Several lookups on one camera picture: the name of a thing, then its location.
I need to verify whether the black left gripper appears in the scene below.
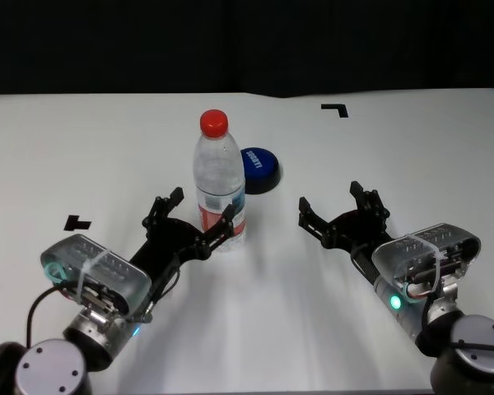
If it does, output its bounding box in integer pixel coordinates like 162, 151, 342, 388
128, 186, 237, 290

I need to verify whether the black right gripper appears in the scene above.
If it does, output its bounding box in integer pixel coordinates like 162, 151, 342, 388
297, 179, 397, 286

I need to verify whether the blue push button black base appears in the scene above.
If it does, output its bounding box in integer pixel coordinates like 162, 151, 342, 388
240, 145, 282, 196

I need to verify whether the clear water bottle red cap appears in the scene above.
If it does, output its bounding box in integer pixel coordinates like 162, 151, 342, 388
192, 109, 249, 254

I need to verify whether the black curtain backdrop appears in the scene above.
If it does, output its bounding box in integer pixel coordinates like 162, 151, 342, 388
0, 0, 494, 99

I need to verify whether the clear right wrist camera housing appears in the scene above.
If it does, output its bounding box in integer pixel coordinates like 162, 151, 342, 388
371, 223, 482, 306

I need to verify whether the clear wrist camera housing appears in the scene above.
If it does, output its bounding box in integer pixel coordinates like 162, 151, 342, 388
40, 234, 153, 321
371, 223, 482, 306

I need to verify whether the clear left wrist camera housing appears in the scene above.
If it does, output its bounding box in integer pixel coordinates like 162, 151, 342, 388
40, 234, 153, 321

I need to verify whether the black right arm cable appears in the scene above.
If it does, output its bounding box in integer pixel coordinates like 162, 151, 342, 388
420, 287, 494, 356

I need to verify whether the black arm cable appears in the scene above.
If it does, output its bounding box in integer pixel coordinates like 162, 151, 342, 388
24, 253, 183, 347
420, 287, 494, 356

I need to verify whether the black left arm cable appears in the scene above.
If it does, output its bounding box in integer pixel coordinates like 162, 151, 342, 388
24, 253, 183, 347

